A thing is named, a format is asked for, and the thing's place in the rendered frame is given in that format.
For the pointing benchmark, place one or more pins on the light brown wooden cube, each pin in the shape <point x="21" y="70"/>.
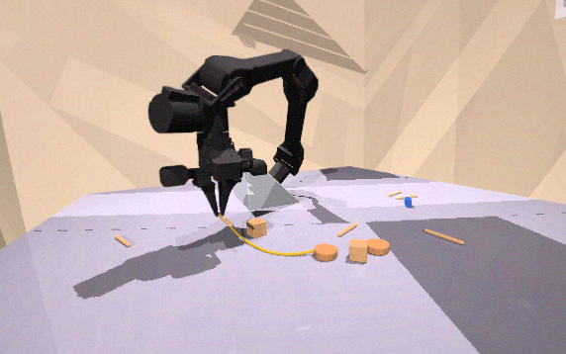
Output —
<point x="358" y="250"/>

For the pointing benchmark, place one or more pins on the light wooden block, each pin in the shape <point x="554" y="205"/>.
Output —
<point x="256" y="227"/>

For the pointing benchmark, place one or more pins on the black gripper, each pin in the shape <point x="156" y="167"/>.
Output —
<point x="178" y="175"/>

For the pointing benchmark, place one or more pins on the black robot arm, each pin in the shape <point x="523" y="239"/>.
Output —
<point x="194" y="109"/>

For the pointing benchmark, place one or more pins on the round wooden disc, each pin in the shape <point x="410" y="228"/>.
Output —
<point x="378" y="246"/>

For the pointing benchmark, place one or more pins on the round wooden button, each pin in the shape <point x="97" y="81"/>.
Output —
<point x="325" y="252"/>

